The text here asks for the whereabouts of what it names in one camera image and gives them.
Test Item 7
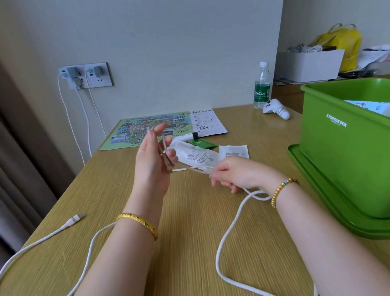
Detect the person's left hand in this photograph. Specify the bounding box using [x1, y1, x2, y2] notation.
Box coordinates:
[129, 122, 183, 202]

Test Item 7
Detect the person's right hand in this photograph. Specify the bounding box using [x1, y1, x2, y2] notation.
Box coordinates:
[208, 152, 280, 200]

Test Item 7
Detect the white printed plastic packet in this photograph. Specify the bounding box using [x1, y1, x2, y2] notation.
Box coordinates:
[160, 127, 222, 179]

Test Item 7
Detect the white braided cable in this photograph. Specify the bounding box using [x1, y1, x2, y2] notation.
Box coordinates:
[0, 183, 319, 296]

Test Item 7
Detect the person's right forearm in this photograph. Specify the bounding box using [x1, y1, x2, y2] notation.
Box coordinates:
[271, 174, 390, 296]

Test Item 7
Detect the person's left forearm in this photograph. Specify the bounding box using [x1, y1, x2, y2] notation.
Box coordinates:
[46, 191, 173, 296]

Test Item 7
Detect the white printed sachet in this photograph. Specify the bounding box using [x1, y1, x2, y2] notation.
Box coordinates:
[217, 143, 250, 162]

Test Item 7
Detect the green sachet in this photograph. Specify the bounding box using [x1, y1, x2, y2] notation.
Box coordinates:
[187, 136, 218, 151]

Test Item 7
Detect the colourful map sheet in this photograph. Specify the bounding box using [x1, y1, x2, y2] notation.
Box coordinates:
[97, 111, 195, 151]

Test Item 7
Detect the white handwritten paper sheet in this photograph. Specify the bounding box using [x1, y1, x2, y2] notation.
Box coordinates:
[189, 107, 229, 139]

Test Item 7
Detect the gold bangle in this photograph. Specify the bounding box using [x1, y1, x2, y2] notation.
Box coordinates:
[116, 210, 159, 245]

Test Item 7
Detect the white game controller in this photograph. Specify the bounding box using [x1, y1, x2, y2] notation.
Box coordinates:
[261, 97, 291, 122]

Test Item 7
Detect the clear green-label water bottle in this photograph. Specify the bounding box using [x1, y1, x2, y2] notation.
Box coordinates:
[250, 61, 274, 110]

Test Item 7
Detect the wooden side table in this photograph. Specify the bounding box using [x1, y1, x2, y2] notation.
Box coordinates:
[270, 72, 390, 117]

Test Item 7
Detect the grey charger plug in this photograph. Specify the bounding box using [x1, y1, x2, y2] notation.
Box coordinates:
[87, 65, 105, 84]

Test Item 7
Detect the green plastic box lid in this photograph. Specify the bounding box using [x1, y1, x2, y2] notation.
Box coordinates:
[287, 136, 390, 250]

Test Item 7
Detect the white charger plug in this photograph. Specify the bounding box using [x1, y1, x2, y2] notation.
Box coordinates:
[59, 65, 85, 92]

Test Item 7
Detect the green plastic storage box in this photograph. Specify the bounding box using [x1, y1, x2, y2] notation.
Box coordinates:
[293, 75, 390, 226]

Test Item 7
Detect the white cardboard box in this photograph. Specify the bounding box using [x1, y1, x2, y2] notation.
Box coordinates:
[272, 45, 348, 86]

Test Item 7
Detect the brown curtain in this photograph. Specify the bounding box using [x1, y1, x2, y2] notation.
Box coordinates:
[0, 1, 85, 287]

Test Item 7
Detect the white package with blue print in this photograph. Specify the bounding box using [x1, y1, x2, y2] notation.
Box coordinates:
[344, 96, 390, 130]

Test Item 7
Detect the yellow bag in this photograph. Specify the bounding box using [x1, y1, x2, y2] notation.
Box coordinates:
[312, 21, 366, 76]

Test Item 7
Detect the grey flat case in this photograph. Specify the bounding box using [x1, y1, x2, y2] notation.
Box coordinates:
[361, 60, 390, 78]

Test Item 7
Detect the white plastic bag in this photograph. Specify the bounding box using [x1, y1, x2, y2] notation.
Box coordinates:
[356, 43, 390, 70]

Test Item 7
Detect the gold bead bracelet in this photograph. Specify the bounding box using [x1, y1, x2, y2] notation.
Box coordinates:
[269, 177, 301, 209]

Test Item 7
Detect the thin white charger cable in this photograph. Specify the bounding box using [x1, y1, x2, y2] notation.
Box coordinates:
[85, 72, 107, 139]
[57, 73, 86, 168]
[75, 88, 93, 159]

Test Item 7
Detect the grey wall socket plate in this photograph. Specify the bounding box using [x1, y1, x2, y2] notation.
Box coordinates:
[58, 62, 113, 92]

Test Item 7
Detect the bundle of grey cables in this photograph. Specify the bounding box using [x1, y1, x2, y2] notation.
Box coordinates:
[286, 41, 324, 55]

